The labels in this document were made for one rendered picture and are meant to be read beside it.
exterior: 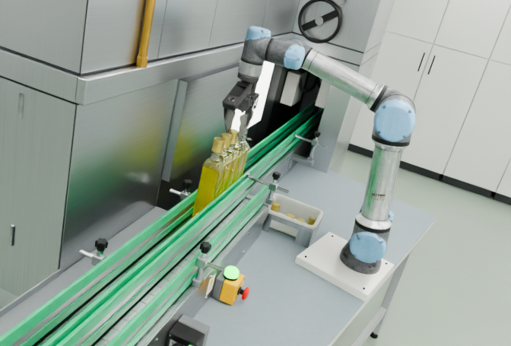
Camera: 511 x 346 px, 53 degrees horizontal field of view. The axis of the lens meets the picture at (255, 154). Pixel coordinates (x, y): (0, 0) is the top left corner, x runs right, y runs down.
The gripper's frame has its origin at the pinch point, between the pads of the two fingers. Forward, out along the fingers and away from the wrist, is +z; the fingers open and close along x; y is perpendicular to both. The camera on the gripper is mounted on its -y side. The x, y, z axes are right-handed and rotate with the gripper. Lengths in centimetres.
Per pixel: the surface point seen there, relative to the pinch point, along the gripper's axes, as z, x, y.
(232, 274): 30.6, -20.1, -30.1
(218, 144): 0.6, -0.6, -12.8
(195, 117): -2.8, 12.0, -5.6
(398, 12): -35, -5, 373
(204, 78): -16.1, 12.0, -5.1
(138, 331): 24, -14, -72
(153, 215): 27.3, 12.1, -22.6
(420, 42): -13, -35, 374
